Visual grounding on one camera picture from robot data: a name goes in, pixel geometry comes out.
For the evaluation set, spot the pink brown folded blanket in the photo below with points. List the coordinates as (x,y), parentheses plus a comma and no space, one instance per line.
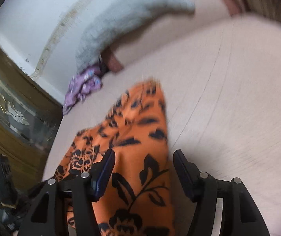
(165,29)

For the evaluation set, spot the dark wooden glass cabinet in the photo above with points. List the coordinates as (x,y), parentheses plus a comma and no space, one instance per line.
(29,120)

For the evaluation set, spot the purple floral garment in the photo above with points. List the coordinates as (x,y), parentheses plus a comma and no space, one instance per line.
(81,85)

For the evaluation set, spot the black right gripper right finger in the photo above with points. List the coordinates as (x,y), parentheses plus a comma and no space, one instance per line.
(240,214)

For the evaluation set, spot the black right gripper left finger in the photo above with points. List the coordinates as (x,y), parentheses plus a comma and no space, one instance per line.
(48,212)

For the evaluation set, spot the orange black floral blouse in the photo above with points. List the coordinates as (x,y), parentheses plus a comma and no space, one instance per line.
(137,200)

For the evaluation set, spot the grey quilted blanket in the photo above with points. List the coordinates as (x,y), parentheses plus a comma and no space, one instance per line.
(120,18)

